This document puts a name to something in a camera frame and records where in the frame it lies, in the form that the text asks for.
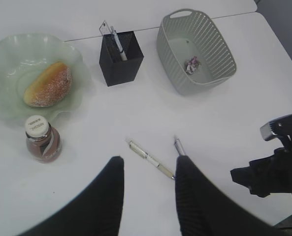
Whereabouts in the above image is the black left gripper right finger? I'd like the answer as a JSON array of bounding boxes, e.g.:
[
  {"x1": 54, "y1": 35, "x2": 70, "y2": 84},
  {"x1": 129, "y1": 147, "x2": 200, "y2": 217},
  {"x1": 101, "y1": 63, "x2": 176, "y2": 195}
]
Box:
[{"x1": 175, "y1": 156, "x2": 284, "y2": 236}]

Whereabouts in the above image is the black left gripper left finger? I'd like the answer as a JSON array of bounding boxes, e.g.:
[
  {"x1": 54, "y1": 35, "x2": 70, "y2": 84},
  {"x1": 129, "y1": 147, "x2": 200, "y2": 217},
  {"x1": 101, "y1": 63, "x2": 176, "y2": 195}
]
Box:
[{"x1": 23, "y1": 156, "x2": 124, "y2": 236}]

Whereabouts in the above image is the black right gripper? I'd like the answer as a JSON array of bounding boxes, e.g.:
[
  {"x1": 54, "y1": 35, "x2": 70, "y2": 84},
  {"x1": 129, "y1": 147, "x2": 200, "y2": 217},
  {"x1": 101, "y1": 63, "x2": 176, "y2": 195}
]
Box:
[{"x1": 230, "y1": 148, "x2": 292, "y2": 197}]

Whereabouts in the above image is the black clip pen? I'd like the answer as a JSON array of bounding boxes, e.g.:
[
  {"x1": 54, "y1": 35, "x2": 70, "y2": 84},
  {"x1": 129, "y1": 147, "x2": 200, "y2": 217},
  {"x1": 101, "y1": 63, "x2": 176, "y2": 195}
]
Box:
[{"x1": 174, "y1": 136, "x2": 186, "y2": 156}]

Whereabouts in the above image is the yellow clip pen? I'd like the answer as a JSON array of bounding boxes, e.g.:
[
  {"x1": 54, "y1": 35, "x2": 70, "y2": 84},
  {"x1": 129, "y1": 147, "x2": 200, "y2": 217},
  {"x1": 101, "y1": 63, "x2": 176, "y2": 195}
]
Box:
[{"x1": 126, "y1": 139, "x2": 175, "y2": 180}]

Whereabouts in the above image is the brown coffee bottle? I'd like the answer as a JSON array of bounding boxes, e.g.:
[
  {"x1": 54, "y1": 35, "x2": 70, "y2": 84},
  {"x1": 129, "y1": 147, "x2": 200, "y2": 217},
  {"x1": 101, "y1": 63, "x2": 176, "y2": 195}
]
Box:
[{"x1": 25, "y1": 115, "x2": 62, "y2": 163}]

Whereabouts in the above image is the sugared bread roll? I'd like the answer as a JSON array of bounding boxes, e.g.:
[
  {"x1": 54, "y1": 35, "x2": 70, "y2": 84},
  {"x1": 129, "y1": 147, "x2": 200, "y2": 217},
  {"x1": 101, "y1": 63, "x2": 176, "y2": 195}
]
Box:
[{"x1": 23, "y1": 62, "x2": 72, "y2": 108}]

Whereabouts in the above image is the large paper ball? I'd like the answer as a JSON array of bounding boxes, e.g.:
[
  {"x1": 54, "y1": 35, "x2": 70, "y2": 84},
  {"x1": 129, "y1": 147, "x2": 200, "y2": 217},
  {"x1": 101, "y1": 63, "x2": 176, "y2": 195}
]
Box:
[{"x1": 184, "y1": 56, "x2": 201, "y2": 75}]

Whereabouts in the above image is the blue clip pen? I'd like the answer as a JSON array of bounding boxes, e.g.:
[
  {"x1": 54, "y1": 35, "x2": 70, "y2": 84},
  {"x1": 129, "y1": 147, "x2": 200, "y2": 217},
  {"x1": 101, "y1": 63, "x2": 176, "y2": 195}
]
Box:
[{"x1": 110, "y1": 26, "x2": 127, "y2": 61}]

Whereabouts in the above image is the clear plastic ruler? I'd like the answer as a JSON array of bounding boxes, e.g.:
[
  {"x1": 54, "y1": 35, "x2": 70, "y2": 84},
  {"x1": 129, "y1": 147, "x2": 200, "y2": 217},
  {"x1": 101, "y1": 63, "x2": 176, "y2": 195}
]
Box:
[{"x1": 99, "y1": 20, "x2": 111, "y2": 36}]

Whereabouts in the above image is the black mesh pen holder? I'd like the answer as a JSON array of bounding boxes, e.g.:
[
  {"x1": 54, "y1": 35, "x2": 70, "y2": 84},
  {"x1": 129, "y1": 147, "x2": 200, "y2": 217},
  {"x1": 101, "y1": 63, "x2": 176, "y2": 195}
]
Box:
[{"x1": 99, "y1": 31, "x2": 144, "y2": 87}]

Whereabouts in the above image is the green plastic basket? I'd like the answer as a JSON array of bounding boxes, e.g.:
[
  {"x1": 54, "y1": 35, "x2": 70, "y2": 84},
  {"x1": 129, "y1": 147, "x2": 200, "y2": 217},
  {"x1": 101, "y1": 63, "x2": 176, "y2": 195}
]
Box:
[{"x1": 157, "y1": 9, "x2": 237, "y2": 96}]

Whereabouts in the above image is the green wavy glass plate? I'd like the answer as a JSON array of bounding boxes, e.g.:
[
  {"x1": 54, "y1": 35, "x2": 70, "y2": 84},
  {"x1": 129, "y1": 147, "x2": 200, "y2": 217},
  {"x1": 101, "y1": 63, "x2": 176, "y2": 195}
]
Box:
[{"x1": 0, "y1": 33, "x2": 91, "y2": 126}]

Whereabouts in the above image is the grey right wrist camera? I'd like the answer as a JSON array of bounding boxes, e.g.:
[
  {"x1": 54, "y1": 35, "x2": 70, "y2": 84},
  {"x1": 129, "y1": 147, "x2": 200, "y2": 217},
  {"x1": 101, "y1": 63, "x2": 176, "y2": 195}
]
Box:
[{"x1": 260, "y1": 114, "x2": 292, "y2": 141}]

